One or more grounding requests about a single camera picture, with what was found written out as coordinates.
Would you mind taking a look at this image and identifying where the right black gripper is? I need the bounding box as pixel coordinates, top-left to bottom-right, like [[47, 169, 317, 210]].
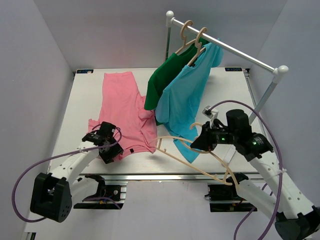
[[190, 121, 238, 152]]

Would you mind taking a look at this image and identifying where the pink t shirt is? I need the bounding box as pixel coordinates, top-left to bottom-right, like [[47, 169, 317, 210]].
[[88, 71, 157, 161]]

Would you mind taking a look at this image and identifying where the beige plastic hanger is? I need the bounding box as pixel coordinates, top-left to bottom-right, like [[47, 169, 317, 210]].
[[149, 122, 241, 187]]

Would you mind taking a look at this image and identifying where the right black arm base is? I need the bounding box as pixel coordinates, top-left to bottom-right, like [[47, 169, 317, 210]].
[[204, 184, 254, 213]]

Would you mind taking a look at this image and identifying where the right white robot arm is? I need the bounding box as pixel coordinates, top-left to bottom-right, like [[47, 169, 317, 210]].
[[190, 109, 320, 240]]

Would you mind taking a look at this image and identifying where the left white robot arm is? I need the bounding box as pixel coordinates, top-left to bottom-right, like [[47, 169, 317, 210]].
[[30, 121, 124, 223]]

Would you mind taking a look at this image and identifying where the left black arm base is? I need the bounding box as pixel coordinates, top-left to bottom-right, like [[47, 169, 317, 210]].
[[73, 174, 127, 210]]

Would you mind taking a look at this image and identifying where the light blue t shirt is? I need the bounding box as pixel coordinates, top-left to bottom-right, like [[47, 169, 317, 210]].
[[154, 37, 224, 164]]

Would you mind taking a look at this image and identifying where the green t shirt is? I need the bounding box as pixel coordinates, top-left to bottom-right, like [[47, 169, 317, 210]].
[[144, 38, 224, 110]]

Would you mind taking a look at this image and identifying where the beige hanger with blue shirt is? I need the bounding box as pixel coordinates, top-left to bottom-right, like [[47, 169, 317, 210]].
[[187, 27, 207, 67]]

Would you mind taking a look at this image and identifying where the beige hanger with green shirt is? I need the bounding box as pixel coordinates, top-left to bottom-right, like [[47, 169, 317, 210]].
[[175, 20, 196, 56]]

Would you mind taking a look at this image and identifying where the white clothes rack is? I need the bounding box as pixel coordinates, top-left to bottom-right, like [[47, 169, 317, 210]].
[[165, 9, 290, 126]]

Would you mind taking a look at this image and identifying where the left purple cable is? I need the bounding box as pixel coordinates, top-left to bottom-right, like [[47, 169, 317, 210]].
[[11, 124, 123, 223]]

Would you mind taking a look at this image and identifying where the purple cable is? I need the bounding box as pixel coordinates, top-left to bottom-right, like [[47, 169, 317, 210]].
[[209, 99, 286, 240], [11, 124, 123, 223]]

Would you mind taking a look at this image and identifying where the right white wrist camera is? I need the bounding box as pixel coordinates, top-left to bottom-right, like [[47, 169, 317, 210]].
[[202, 105, 219, 127]]

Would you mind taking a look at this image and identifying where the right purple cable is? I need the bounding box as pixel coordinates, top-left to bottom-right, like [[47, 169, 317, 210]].
[[209, 99, 286, 240]]

